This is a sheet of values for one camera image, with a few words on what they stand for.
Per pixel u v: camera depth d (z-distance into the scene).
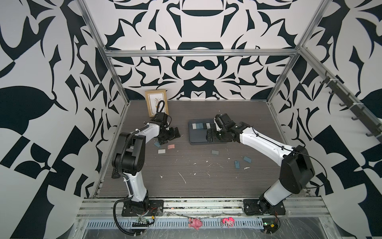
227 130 0.65
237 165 0.88
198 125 1.05
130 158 0.50
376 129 0.50
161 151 0.93
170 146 0.94
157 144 0.93
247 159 0.91
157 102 0.84
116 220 0.69
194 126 1.05
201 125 1.05
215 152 0.92
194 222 0.69
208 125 1.05
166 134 0.83
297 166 0.47
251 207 0.74
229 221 0.70
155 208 0.73
